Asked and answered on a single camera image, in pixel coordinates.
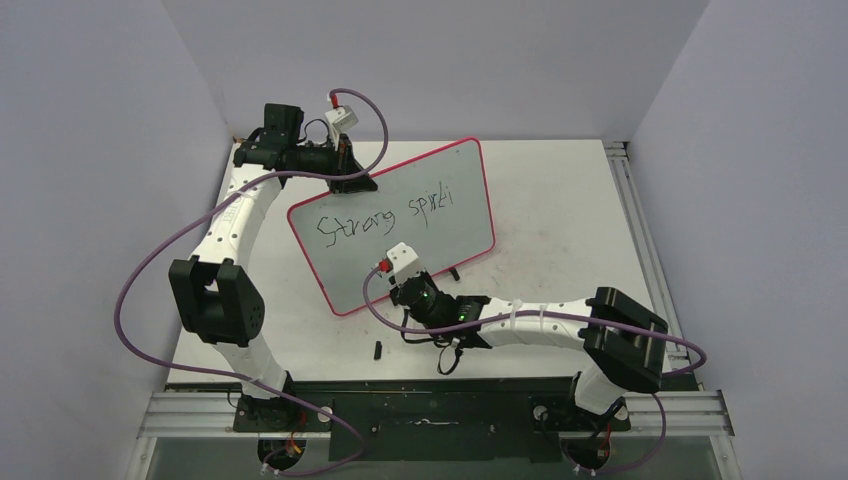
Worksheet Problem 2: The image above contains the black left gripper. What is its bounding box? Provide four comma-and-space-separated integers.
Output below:
291, 135, 378, 196

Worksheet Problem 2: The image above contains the pink framed whiteboard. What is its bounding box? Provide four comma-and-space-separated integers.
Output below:
287, 138, 496, 316

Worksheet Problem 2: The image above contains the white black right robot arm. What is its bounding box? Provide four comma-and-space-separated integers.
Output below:
389, 274, 668, 428

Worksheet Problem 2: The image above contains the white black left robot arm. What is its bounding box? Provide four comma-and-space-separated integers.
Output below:
168, 103, 377, 431

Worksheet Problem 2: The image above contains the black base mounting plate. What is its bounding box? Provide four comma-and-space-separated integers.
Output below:
232, 377, 631, 463

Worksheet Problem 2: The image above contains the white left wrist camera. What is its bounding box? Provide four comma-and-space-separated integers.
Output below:
324, 105, 359, 135

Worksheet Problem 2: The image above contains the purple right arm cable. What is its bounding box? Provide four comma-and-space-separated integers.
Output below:
361, 264, 708, 476

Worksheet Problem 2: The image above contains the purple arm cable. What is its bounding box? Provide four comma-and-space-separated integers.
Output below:
361, 264, 708, 476
113, 87, 390, 478

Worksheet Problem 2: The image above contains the aluminium front rail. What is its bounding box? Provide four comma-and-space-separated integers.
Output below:
139, 391, 735, 438

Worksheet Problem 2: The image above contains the aluminium rail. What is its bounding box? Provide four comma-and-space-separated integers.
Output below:
139, 391, 735, 438
602, 140, 694, 372

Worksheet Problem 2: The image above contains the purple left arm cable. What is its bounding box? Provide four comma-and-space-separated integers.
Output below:
113, 87, 390, 478

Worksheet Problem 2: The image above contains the aluminium rail right side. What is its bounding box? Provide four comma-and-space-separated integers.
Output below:
602, 140, 694, 372

